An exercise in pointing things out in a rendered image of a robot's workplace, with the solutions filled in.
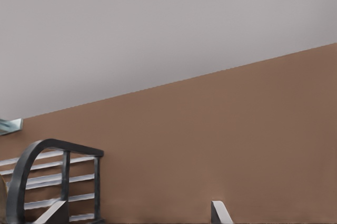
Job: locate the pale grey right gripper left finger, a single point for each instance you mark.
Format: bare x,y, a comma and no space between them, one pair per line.
54,213

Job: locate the black metal shoe rack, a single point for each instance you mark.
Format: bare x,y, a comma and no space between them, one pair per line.
19,176

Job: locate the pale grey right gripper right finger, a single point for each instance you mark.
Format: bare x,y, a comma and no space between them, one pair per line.
219,213

